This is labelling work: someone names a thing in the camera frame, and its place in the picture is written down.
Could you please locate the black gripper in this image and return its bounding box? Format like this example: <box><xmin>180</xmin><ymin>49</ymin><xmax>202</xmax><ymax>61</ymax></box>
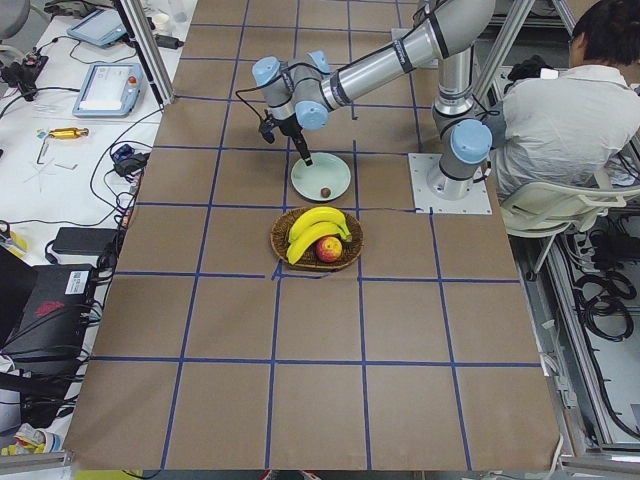
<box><xmin>275</xmin><ymin>114</ymin><xmax>313</xmax><ymax>166</ymax></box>

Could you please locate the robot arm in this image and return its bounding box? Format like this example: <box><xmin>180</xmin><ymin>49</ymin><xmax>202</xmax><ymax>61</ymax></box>
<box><xmin>252</xmin><ymin>1</ymin><xmax>495</xmax><ymax>198</ymax></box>

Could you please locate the pale green plate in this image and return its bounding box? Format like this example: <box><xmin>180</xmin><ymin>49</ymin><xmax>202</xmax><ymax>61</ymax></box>
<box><xmin>291</xmin><ymin>152</ymin><xmax>351</xmax><ymax>202</ymax></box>

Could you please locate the yellow banana bunch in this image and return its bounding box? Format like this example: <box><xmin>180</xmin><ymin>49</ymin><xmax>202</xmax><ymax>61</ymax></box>
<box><xmin>286</xmin><ymin>206</ymin><xmax>352</xmax><ymax>264</ymax></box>

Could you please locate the wicker basket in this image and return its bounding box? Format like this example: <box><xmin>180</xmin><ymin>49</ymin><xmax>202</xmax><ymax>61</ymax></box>
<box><xmin>270</xmin><ymin>208</ymin><xmax>364</xmax><ymax>271</ymax></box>

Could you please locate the red apple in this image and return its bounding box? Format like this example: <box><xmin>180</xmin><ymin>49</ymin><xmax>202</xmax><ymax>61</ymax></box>
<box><xmin>315</xmin><ymin>236</ymin><xmax>343</xmax><ymax>263</ymax></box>

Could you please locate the paper cup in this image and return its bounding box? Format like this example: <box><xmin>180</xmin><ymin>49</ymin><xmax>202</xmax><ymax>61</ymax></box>
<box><xmin>151</xmin><ymin>12</ymin><xmax>173</xmax><ymax>36</ymax></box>

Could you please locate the near teach pendant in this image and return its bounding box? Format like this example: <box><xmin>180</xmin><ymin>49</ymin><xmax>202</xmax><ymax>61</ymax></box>
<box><xmin>72</xmin><ymin>63</ymin><xmax>144</xmax><ymax>118</ymax></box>

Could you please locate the teach pendant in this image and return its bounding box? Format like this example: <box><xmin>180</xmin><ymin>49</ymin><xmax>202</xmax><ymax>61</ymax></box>
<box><xmin>67</xmin><ymin>9</ymin><xmax>127</xmax><ymax>47</ymax></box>
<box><xmin>72</xmin><ymin>63</ymin><xmax>144</xmax><ymax>118</ymax></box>

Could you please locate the far teach pendant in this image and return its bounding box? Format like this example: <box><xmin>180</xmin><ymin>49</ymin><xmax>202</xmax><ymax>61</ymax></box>
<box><xmin>67</xmin><ymin>9</ymin><xmax>127</xmax><ymax>47</ymax></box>

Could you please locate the gold wrapped object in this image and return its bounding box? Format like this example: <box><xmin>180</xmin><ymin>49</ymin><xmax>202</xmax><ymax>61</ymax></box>
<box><xmin>47</xmin><ymin>127</ymin><xmax>89</xmax><ymax>140</ymax></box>

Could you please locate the black power adapter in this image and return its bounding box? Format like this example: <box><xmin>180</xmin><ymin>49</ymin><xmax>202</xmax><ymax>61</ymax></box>
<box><xmin>52</xmin><ymin>227</ymin><xmax>117</xmax><ymax>256</ymax></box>

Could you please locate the white office chair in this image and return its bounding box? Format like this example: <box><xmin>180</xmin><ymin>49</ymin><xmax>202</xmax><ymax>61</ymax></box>
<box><xmin>500</xmin><ymin>171</ymin><xmax>639</xmax><ymax>281</ymax></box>

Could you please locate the seated person white shirt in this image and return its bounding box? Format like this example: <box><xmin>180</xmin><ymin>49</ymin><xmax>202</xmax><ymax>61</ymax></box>
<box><xmin>482</xmin><ymin>0</ymin><xmax>640</xmax><ymax>201</ymax></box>

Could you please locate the black computer box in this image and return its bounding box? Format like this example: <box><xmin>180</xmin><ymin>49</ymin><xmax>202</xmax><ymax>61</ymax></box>
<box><xmin>1</xmin><ymin>249</ymin><xmax>97</xmax><ymax>384</ymax></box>

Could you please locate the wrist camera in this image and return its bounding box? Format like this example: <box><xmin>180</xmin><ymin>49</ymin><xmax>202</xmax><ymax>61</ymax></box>
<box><xmin>258</xmin><ymin>110</ymin><xmax>276</xmax><ymax>144</ymax></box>

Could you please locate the aluminium frame post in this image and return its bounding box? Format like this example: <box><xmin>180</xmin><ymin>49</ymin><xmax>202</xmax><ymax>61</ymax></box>
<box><xmin>112</xmin><ymin>0</ymin><xmax>174</xmax><ymax>106</ymax></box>

